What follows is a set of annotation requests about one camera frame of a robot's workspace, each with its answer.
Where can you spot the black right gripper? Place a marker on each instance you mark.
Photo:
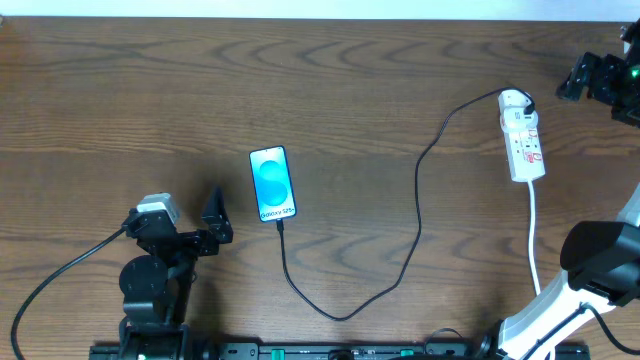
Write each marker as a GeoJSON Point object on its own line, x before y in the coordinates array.
{"type": "Point", "coordinates": [601, 76]}

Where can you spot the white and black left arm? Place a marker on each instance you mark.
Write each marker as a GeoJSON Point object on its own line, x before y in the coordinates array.
{"type": "Point", "coordinates": [157, 285]}

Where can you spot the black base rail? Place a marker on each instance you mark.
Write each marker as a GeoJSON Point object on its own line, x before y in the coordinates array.
{"type": "Point", "coordinates": [350, 351]}

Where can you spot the white power strip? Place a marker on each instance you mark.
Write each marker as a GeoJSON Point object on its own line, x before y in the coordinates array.
{"type": "Point", "coordinates": [523, 147]}

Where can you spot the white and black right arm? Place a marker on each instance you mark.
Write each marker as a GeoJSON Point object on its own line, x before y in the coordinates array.
{"type": "Point", "coordinates": [599, 259]}

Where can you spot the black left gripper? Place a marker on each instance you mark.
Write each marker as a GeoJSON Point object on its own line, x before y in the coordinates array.
{"type": "Point", "coordinates": [189, 239]}

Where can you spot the white USB charger adapter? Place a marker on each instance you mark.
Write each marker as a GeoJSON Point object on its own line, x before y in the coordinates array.
{"type": "Point", "coordinates": [517, 111]}

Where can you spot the blue Samsung Galaxy smartphone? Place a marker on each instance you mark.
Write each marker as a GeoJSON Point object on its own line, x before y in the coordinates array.
{"type": "Point", "coordinates": [272, 184]}

